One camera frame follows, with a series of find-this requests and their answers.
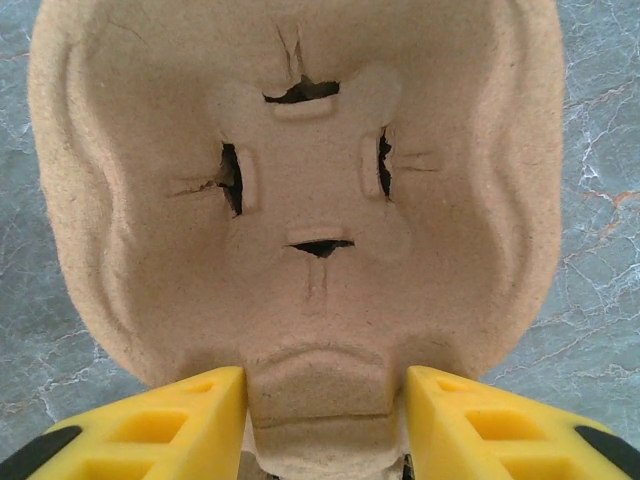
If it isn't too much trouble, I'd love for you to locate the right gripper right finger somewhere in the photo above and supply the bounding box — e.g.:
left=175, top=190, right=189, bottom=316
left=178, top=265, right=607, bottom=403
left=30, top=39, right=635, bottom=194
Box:
left=405, top=364, right=640, bottom=480

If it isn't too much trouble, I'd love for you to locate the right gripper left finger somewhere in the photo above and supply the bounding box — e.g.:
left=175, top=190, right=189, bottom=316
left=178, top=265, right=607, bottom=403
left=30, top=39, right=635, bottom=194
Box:
left=0, top=365, right=250, bottom=480

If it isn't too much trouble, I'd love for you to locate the brown pulp cup carrier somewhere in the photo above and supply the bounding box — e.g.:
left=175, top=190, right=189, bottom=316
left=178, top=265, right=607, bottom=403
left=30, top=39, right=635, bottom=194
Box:
left=27, top=0, right=567, bottom=474

